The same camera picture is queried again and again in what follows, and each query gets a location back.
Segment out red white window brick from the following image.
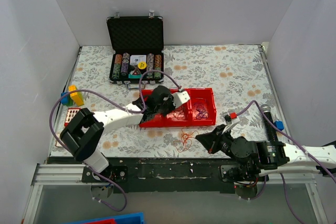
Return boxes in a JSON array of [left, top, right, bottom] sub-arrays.
[[64, 108, 80, 127]]

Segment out orange purple wire ball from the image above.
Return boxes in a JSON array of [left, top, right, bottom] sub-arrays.
[[167, 107, 186, 121]]

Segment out black poker chip case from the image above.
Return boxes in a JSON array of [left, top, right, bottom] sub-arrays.
[[106, 12, 164, 84]]

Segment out small white red toy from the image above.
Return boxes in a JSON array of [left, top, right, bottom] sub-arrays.
[[55, 140, 62, 147]]

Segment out small blue brick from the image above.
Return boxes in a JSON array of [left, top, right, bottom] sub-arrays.
[[274, 121, 285, 131]]

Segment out yellow green blue brick stack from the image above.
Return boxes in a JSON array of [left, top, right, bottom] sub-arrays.
[[60, 92, 85, 107]]

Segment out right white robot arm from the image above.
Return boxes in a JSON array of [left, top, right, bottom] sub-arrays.
[[196, 124, 335, 182]]

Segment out black microphone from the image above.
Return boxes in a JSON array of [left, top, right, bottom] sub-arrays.
[[260, 104, 278, 143]]

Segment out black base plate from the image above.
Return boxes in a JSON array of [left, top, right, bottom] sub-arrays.
[[81, 157, 270, 195]]

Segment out blue plastic bin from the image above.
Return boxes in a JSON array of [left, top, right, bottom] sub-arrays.
[[71, 212, 145, 224]]

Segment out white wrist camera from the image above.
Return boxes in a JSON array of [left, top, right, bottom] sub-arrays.
[[223, 112, 240, 133], [172, 90, 190, 109]]

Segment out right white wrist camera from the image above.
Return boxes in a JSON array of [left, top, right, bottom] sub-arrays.
[[223, 112, 240, 133]]

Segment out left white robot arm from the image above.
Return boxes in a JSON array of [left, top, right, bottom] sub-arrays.
[[60, 86, 188, 182]]

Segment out orange wires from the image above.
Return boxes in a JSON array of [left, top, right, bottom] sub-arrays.
[[173, 128, 200, 153]]

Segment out purple wires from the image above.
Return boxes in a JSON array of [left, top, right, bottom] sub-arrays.
[[193, 99, 210, 120]]

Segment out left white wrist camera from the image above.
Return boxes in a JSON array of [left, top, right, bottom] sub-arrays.
[[172, 90, 190, 109]]

